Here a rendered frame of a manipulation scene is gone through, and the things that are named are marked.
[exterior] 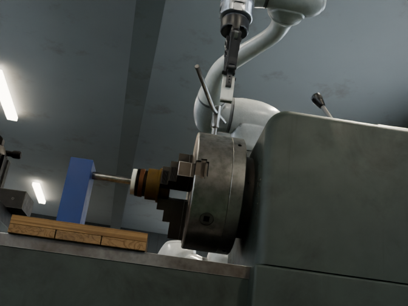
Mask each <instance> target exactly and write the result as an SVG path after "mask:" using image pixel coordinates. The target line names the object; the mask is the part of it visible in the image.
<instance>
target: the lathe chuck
mask: <svg viewBox="0 0 408 306"><path fill-rule="evenodd" d="M202 160H206V162H207V163H208V172H207V176H205V178H199V175H194V178H193V181H192V185H191V189H190V192H187V193H186V200H188V206H187V210H186V217H185V225H184V229H183V237H182V241H181V248H182V249H187V250H195V251H204V252H209V253H215V252H216V251H217V249H218V247H219V244H220V240H221V237H222V233H223V227H224V224H225V219H226V212H227V208H228V201H229V196H230V187H231V177H232V170H233V139H232V138H231V137H227V136H222V135H215V134H207V133H203V132H199V133H198V134H197V137H196V141H195V146H194V152H193V160H192V163H196V161H197V162H201V161H202ZM203 213H210V214H212V216H213V221H212V223H211V224H209V225H204V224H202V223H201V221H200V216H201V215H202V214H203Z"/></svg>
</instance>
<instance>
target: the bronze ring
mask: <svg viewBox="0 0 408 306"><path fill-rule="evenodd" d="M162 170H163V169H162V168H160V170H159V169H151V168H149V170H148V171H146V170H145V169H138V171H137V176H136V181H135V189H134V196H137V197H142V196H143V197H144V199H146V200H154V201H155V202H156V203H157V201H158V198H159V197H162V198H167V199H168V198H169V192H170V189H165V188H160V179H161V175H162Z"/></svg>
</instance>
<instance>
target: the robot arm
mask: <svg viewBox="0 0 408 306"><path fill-rule="evenodd" d="M326 1H327V0H221V2H220V18H219V19H220V22H221V23H220V33H221V35H222V36H223V37H224V38H226V41H225V45H224V48H225V53H224V55H223V56H221V57H220V58H219V59H218V60H217V61H216V62H215V63H214V64H213V65H212V66H211V68H210V70H209V72H208V74H207V76H206V78H205V83H206V85H207V88H208V90H209V94H210V96H211V99H212V102H213V104H214V105H219V106H221V107H222V108H221V113H220V114H221V116H222V117H223V118H224V119H225V121H226V123H225V124H223V123H222V122H221V121H220V122H219V128H218V129H217V132H224V133H229V134H230V136H231V137H234V138H242V139H244V140H245V143H246V152H247V157H249V156H250V154H251V151H252V150H253V148H254V146H255V144H256V142H257V140H258V139H259V137H260V135H261V133H262V131H263V129H264V127H265V125H266V123H267V122H268V120H269V119H270V118H271V117H272V116H273V115H274V114H276V113H278V112H280V111H279V110H277V109H276V108H275V107H273V106H270V105H269V104H267V103H264V102H261V101H257V100H251V99H247V98H233V91H234V82H235V81H236V78H235V77H234V75H235V70H236V69H237V68H239V67H240V66H242V65H244V64H245V63H247V62H248V61H250V60H251V59H253V58H255V57H256V56H258V55H260V54H261V53H262V52H264V51H266V50H267V49H269V48H270V47H272V46H274V45H275V44H276V43H278V42H279V41H280V40H281V39H282V38H283V37H284V36H285V35H286V33H287V32H288V31H289V29H290V27H291V26H295V25H296V24H299V23H300V22H301V20H303V19H304V18H311V17H314V16H316V15H319V14H320V13H321V12H322V11H323V10H324V9H325V5H326ZM254 8H263V9H268V15H269V17H270V18H271V23H270V25H269V26H268V27H267V28H266V29H265V30H264V31H262V32H260V33H259V34H257V35H256V36H254V37H252V38H250V39H249V40H247V41H245V42H244V43H242V44H240V43H241V41H242V39H244V38H246V37H247V35H248V31H249V25H250V24H251V22H252V20H253V10H254ZM212 116H213V112H212V110H211V109H210V106H209V104H208V101H207V99H206V96H205V93H204V91H203V88H202V86H201V88H200V90H199V92H198V95H197V98H196V99H195V104H194V121H195V124H196V126H197V128H198V130H199V131H200V132H203V133H207V134H211V132H212V127H211V121H212ZM158 254H163V255H168V256H177V257H185V258H190V259H198V260H207V261H212V262H220V263H226V264H227V263H228V255H226V254H217V253H208V255H207V257H201V256H199V255H197V254H196V251H195V250H187V249H182V248H181V240H170V241H167V242H166V243H165V244H164V245H163V246H162V248H161V249H160V251H159V252H158Z"/></svg>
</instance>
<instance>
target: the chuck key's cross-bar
mask: <svg viewBox="0 0 408 306"><path fill-rule="evenodd" d="M194 67H195V70H196V72H197V75H198V78H199V80H200V83H201V85H202V88H203V91H204V93H205V96H206V99H207V101H208V104H209V106H210V109H211V110H212V112H213V113H214V114H218V111H217V110H216V108H215V107H214V104H213V101H212V99H211V96H210V94H209V90H208V88H207V85H206V83H205V79H204V77H203V74H202V71H201V69H200V66H199V65H198V64H196V65H195V66H194ZM220 121H221V122H222V123H223V124H225V123H226V121H225V119H224V118H223V117H222V116H221V115H220Z"/></svg>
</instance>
